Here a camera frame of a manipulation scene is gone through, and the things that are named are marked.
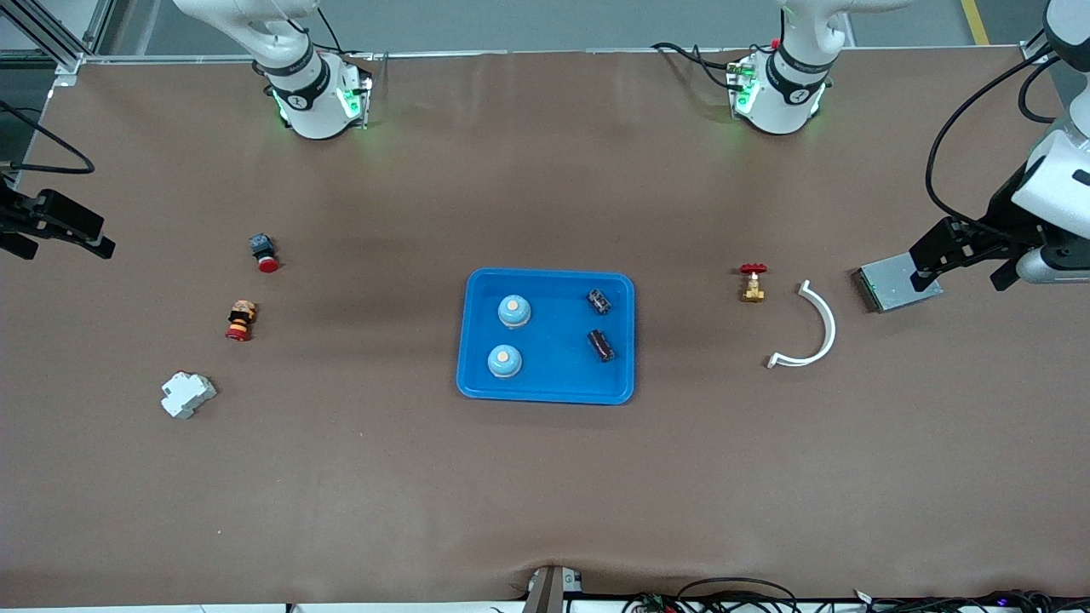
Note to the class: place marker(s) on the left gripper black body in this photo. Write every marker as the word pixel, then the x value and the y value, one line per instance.
pixel 998 223

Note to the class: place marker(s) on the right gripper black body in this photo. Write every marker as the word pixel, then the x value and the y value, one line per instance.
pixel 19 220

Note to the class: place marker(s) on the small black connector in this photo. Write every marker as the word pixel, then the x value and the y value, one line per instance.
pixel 599 301

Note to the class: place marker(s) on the dark brown electrolytic capacitor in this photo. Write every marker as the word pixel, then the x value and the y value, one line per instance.
pixel 600 346

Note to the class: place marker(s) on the blue call bell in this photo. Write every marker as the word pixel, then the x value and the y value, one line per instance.
pixel 513 313
pixel 504 362

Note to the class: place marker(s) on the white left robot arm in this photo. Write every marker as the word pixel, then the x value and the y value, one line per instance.
pixel 788 102

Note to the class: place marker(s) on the blue plastic tray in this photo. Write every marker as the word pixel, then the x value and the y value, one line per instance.
pixel 553 375

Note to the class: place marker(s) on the grey metal power supply box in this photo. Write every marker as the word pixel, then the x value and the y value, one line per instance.
pixel 886 289

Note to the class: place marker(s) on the white curved plastic strip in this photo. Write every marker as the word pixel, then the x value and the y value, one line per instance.
pixel 829 328

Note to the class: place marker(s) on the red emergency stop button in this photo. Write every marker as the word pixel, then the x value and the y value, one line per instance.
pixel 266 255

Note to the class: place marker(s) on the white circuit breaker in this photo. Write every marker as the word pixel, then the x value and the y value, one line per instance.
pixel 187 396

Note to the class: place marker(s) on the red yellow push button switch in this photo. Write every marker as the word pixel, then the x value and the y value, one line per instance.
pixel 240 322

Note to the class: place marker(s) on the aluminium frame post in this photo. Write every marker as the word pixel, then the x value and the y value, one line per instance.
pixel 94 25
pixel 1035 54

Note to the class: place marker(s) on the aluminium table edge rail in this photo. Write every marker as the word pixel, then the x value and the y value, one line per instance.
pixel 511 54

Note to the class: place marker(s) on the metal table edge bracket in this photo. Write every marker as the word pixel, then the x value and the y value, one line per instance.
pixel 549 592

